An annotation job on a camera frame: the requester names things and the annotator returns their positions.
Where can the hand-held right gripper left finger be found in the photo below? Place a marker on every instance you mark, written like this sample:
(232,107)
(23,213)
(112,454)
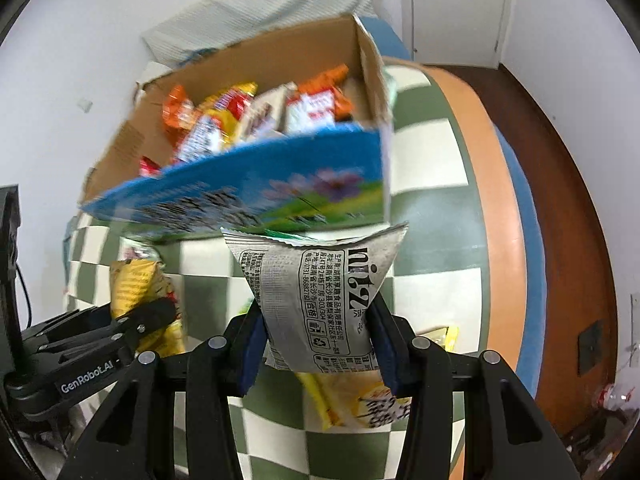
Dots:
(250,355)

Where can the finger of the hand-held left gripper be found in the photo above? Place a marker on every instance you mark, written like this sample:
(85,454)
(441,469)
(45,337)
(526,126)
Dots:
(150,312)
(90,349)

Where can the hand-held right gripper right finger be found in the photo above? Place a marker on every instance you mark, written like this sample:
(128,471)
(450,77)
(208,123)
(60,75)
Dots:
(386,355)

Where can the yellow crinkled snack packet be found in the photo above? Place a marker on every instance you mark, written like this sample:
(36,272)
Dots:
(135,285)

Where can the grey white snack packet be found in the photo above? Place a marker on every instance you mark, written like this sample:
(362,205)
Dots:
(320,290)

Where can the red triangular snack packet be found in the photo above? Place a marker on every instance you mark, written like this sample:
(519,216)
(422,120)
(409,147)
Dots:
(150,167)

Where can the printed blue cardboard box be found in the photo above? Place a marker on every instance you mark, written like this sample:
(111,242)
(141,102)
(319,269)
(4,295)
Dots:
(250,190)

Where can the orange snack packet white label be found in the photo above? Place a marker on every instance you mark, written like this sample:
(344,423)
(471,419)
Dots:
(177,110)

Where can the yellow instant noodle packet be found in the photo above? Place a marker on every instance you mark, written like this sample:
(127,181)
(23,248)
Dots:
(225,105)

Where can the white chocolate wafer packet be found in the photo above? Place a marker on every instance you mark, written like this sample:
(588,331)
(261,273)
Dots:
(262,115)

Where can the long white red-label packet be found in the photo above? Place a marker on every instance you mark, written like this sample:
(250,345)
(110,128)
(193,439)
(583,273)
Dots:
(310,110)

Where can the orange pinched snack packet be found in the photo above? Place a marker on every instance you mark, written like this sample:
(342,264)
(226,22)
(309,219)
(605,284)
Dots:
(325,80)

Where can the yellow bread packet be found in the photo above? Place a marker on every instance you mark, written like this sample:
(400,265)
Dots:
(350,400)

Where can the green white checkered mat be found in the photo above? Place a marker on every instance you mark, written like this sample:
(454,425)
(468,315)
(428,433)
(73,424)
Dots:
(430,160)

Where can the clear plastic bottle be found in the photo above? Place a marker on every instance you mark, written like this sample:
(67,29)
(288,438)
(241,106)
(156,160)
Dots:
(615,396)

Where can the white textured pillow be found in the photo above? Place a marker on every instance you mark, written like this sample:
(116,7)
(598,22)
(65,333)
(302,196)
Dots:
(260,10)

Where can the white door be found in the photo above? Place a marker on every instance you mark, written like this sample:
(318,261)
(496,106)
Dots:
(455,10)

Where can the black wall socket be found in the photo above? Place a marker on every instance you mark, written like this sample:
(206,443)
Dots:
(590,347)

